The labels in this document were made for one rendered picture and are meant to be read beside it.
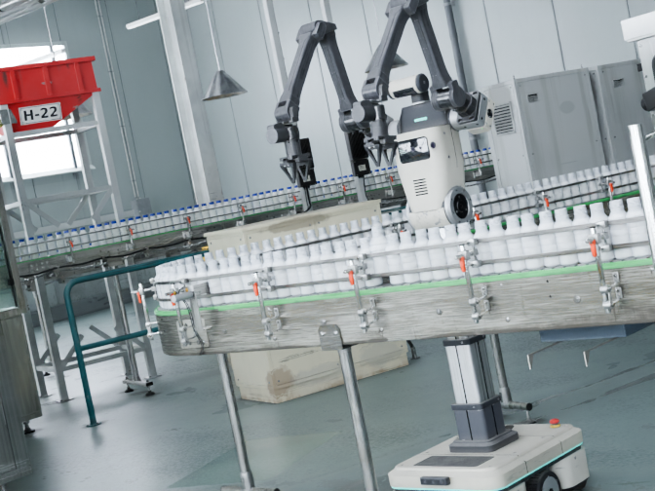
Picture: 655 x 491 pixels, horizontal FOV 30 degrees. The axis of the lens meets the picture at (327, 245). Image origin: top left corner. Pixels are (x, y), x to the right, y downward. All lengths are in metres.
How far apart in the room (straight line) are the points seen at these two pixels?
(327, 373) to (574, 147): 3.18
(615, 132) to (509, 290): 6.93
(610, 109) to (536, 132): 0.83
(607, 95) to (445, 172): 6.07
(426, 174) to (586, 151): 5.81
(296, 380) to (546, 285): 4.68
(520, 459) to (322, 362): 3.84
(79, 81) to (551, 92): 3.94
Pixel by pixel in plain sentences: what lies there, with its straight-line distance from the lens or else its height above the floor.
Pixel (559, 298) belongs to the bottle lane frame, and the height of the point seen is 0.91.
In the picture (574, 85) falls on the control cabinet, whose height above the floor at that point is 1.75.
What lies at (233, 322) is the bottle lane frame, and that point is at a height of 0.93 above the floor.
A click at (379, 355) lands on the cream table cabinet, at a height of 0.12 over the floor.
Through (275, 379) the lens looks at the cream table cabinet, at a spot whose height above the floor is 0.16.
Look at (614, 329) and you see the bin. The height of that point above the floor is 0.75.
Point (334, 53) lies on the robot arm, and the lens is 4.69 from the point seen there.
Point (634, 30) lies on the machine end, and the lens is 7.88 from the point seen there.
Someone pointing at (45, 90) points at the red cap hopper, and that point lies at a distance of 10.55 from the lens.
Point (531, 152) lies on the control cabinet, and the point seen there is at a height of 1.28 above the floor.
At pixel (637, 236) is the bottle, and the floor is 1.06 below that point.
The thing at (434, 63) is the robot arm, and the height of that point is 1.71.
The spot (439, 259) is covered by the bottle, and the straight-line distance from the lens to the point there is 3.87.
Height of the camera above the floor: 1.38
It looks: 3 degrees down
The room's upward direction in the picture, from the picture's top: 11 degrees counter-clockwise
